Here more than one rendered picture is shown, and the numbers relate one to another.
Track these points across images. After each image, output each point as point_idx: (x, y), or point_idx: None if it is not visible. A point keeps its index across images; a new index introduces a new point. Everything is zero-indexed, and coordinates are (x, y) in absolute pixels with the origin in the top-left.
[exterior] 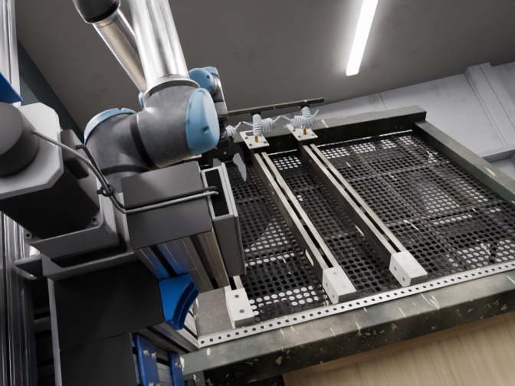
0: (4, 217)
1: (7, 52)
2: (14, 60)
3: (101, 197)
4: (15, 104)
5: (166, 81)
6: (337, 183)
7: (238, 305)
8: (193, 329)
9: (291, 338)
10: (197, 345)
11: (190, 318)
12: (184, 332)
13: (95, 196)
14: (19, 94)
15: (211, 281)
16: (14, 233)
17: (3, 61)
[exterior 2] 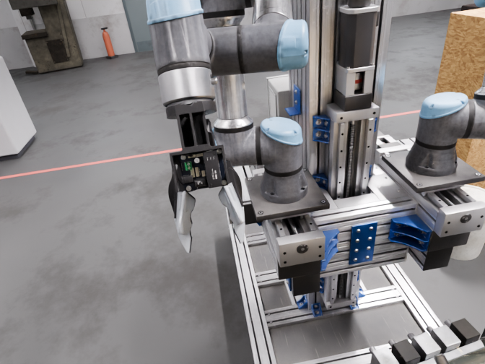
0: (302, 161)
1: (304, 75)
2: (307, 76)
3: (255, 167)
4: (307, 106)
5: (234, 105)
6: None
7: None
8: (274, 261)
9: None
10: (276, 270)
11: (273, 253)
12: (265, 237)
13: (254, 167)
14: (308, 98)
15: (245, 221)
16: (304, 167)
17: (303, 84)
